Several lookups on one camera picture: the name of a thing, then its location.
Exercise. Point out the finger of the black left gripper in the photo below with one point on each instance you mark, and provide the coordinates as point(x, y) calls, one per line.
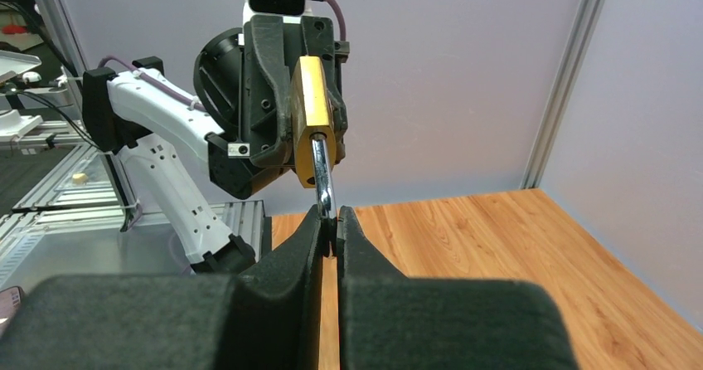
point(267, 38)
point(339, 119)

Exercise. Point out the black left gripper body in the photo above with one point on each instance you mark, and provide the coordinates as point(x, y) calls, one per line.
point(312, 36)

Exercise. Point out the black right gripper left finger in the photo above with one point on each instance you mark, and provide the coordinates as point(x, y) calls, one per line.
point(266, 317)

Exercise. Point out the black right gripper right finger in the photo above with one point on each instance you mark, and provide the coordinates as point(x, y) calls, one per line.
point(388, 320)

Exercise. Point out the large brass padlock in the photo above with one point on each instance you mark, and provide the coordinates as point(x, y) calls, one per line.
point(314, 138)

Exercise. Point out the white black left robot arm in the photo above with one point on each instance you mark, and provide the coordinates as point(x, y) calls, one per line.
point(148, 123)

